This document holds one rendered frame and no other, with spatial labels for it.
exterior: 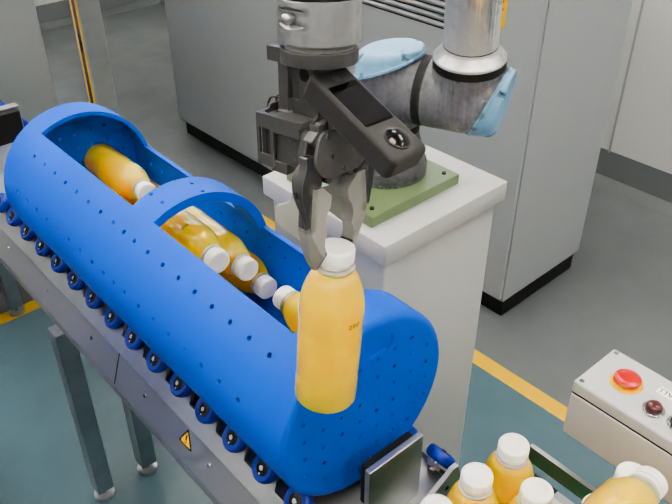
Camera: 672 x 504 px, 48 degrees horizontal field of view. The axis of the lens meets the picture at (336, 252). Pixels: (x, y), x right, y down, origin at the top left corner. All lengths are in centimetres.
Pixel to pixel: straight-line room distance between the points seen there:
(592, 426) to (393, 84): 60
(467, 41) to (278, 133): 54
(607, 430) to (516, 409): 150
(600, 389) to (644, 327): 196
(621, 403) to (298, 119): 60
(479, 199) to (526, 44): 112
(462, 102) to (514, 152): 134
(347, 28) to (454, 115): 59
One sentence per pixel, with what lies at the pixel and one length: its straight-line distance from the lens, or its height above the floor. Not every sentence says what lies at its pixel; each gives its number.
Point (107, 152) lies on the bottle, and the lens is 159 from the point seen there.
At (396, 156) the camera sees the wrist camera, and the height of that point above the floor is 154.
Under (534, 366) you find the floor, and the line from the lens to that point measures 277.
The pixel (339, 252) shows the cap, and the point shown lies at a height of 141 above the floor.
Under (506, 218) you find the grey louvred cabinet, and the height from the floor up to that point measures 44.
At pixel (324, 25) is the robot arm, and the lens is 67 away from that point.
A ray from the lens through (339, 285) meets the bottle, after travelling 76.
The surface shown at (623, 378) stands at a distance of 111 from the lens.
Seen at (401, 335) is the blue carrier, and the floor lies 119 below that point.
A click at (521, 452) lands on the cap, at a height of 109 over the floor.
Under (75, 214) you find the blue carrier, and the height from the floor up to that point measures 117.
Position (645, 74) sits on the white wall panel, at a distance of 374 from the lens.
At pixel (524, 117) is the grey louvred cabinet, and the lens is 250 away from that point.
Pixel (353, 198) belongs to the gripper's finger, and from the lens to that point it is 75.
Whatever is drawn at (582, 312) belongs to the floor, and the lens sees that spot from 305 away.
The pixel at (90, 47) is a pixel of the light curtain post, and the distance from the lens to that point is 220.
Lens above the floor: 183
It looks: 35 degrees down
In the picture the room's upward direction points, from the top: straight up
